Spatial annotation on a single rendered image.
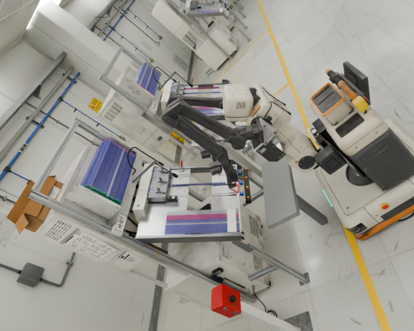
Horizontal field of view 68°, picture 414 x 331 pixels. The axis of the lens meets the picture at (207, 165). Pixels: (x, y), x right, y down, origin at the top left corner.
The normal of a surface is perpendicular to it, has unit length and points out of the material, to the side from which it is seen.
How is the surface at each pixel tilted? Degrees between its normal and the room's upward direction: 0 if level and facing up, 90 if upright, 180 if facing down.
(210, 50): 90
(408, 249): 0
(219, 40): 90
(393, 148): 90
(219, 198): 43
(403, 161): 90
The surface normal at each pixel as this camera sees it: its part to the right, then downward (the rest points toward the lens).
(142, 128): -0.02, 0.67
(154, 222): -0.08, -0.74
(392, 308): -0.74, -0.51
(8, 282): 0.67, -0.54
